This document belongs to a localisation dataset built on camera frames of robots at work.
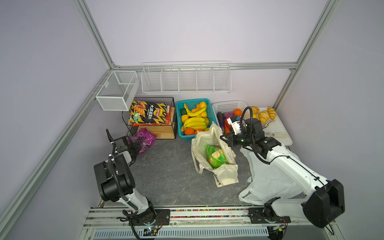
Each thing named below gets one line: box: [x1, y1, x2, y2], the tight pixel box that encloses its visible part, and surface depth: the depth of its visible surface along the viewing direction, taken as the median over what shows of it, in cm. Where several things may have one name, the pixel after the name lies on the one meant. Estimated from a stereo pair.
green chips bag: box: [204, 145, 228, 169], surface depth 80 cm
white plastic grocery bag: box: [238, 147, 307, 205], surface depth 82 cm
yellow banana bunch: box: [181, 117, 208, 131], surface depth 106 cm
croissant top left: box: [252, 106, 260, 115], surface depth 121 cm
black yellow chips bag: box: [128, 100, 171, 127], surface depth 93 cm
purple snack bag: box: [127, 128, 157, 155], surface depth 100 cm
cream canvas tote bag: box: [191, 122, 239, 188], surface depth 80 cm
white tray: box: [262, 115, 293, 146], surface depth 110 cm
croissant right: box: [267, 106, 277, 120], surface depth 118 cm
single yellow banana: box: [184, 103, 207, 117], surface depth 114 cm
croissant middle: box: [258, 110, 270, 124], surface depth 115 cm
